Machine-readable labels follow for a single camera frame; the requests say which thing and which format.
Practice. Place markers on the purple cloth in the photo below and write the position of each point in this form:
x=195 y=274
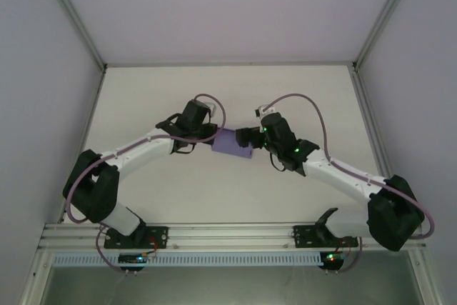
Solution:
x=226 y=144

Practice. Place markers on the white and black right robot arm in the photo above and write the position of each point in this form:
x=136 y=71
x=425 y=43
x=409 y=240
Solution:
x=339 y=176

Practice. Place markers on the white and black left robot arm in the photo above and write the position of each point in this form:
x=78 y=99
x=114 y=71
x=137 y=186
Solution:
x=143 y=151

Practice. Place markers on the right circuit board with LED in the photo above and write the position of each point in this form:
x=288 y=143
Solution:
x=333 y=258

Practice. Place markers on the left circuit board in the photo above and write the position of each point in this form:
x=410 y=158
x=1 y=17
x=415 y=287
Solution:
x=132 y=258

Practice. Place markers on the aluminium table side rail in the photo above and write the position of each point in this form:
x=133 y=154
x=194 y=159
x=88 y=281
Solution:
x=371 y=123
x=87 y=126

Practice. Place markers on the aluminium mounting rail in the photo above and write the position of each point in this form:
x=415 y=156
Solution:
x=228 y=235

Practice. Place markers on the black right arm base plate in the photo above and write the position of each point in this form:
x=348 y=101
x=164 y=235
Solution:
x=303 y=235

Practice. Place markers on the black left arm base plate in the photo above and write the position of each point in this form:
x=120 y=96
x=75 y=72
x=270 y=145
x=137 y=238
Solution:
x=159 y=237

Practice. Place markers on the aluminium frame post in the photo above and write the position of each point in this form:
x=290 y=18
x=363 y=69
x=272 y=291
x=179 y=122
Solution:
x=75 y=19
x=383 y=15

